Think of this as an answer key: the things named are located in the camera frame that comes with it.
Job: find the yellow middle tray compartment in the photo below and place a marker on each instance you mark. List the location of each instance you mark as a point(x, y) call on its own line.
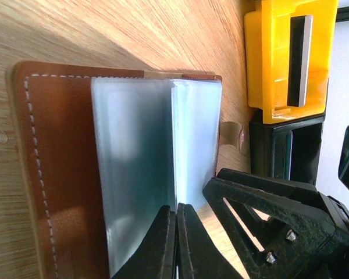
point(267, 45)

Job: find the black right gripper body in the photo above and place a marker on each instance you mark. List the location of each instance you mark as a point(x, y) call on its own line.
point(335, 252)

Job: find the teal card stack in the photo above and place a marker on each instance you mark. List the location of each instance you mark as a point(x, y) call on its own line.
point(288, 154)

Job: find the brown leather card holder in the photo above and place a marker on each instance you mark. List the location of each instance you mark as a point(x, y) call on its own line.
point(103, 150)

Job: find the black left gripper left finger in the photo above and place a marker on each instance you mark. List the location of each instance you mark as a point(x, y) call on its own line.
point(156, 255)

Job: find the black right tray compartment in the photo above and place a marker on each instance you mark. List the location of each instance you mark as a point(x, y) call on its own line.
point(268, 143)

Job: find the white card stack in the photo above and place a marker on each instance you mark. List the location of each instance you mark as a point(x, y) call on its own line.
point(300, 49)

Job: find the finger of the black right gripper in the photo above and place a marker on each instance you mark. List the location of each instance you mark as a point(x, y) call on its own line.
point(279, 228)

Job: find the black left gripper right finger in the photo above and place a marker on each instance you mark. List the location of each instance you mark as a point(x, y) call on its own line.
point(197, 255)

